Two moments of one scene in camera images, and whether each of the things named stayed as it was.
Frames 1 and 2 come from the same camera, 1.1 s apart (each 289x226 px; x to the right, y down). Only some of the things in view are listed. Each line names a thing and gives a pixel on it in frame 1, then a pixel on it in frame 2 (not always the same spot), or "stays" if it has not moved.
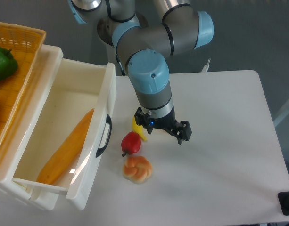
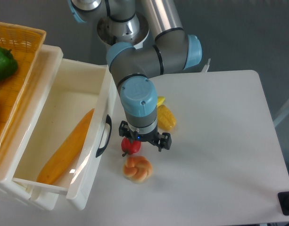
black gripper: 169,123 to 165,140
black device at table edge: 287,202 stays
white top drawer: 78,87 stays
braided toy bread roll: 137,169 stays
